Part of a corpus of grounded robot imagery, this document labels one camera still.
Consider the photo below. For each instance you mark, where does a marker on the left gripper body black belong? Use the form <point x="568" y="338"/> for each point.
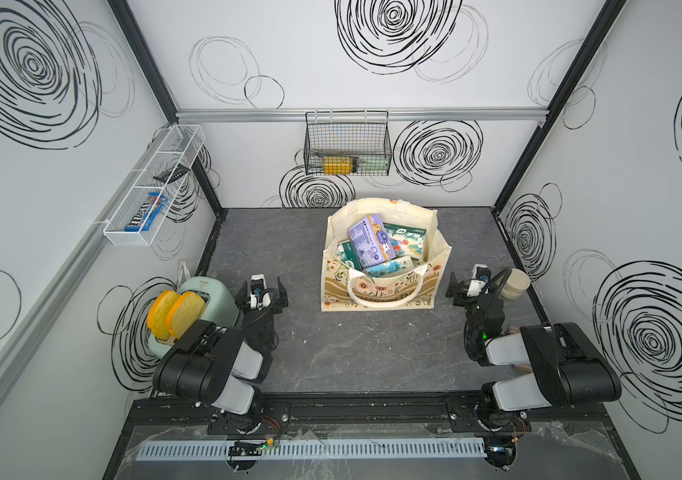
<point x="265" y="316"/>

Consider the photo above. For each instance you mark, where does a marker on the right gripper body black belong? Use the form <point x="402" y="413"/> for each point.
<point x="472" y="306"/>

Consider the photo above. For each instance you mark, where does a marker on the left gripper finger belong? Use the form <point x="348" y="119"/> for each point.
<point x="243" y="298"/>
<point x="283" y="299"/>

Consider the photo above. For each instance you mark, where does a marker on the floral canvas tote bag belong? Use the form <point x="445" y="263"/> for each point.
<point x="346" y="289"/>

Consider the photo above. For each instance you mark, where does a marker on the green tissue pack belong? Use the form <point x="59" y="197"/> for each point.
<point x="348" y="255"/>

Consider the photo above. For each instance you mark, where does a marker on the purple tissue pack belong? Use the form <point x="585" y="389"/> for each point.
<point x="371" y="241"/>

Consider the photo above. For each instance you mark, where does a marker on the elephant tissue pack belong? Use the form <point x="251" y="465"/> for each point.
<point x="407" y="240"/>
<point x="396" y="266"/>

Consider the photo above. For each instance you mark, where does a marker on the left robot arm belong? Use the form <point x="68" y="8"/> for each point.
<point x="215" y="347"/>

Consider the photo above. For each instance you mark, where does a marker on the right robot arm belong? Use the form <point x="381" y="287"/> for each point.
<point x="566" y="367"/>

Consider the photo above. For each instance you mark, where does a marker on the green toaster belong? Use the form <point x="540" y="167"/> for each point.
<point x="220" y="309"/>

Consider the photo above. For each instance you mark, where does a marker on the beige round jar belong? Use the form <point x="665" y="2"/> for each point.
<point x="516" y="284"/>

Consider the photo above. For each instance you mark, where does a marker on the yellow toast slice right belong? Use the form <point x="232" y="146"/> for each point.
<point x="184" y="313"/>

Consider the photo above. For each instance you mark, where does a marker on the yellow toast slice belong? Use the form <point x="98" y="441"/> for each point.
<point x="159" y="311"/>
<point x="184" y="313"/>

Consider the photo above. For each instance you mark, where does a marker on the yellow toast slice left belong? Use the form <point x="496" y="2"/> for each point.
<point x="159" y="311"/>

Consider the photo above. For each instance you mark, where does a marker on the blue candy packet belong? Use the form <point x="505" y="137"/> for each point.
<point x="151" y="207"/>

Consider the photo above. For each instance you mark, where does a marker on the yellow item in basket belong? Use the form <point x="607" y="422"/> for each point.
<point x="338" y="165"/>

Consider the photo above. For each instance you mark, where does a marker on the black remote control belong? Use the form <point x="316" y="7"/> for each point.
<point x="171" y="175"/>

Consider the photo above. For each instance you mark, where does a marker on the green item in basket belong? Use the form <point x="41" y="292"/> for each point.
<point x="373" y="165"/>

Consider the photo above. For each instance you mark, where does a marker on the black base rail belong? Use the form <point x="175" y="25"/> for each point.
<point x="459" y="411"/>

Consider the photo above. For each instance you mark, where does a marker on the grey cable duct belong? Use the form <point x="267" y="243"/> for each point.
<point x="307" y="449"/>

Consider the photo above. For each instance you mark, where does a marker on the black wire basket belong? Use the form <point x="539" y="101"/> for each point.
<point x="348" y="133"/>

